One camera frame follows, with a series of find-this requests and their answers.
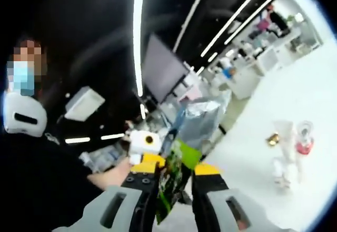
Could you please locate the large dark wall screen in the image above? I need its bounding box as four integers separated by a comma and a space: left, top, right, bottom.
141, 33, 190, 104

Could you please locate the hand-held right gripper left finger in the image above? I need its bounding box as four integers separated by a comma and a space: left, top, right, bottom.
51, 164, 161, 232

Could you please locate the white skincare tube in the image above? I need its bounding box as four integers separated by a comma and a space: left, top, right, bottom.
272, 120, 294, 164

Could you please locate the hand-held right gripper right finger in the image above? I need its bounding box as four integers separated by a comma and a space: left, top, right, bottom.
191, 162, 268, 232

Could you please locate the green black skincare sachet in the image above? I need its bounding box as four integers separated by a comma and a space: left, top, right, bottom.
154, 94, 230, 219

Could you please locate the ceiling air conditioner unit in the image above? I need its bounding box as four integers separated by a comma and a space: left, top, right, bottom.
64, 88, 106, 121

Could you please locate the large white display screen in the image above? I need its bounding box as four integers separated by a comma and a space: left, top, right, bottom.
172, 80, 205, 105

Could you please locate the person in black clothes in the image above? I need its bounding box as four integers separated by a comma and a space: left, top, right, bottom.
0, 131, 106, 227

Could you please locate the white chest-worn device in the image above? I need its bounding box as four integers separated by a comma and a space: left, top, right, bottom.
4, 91, 48, 138

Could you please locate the gold foil skincare sachet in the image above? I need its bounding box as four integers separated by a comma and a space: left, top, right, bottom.
264, 133, 280, 147

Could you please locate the small skincare bottle red label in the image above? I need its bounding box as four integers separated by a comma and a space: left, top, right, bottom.
272, 160, 292, 189

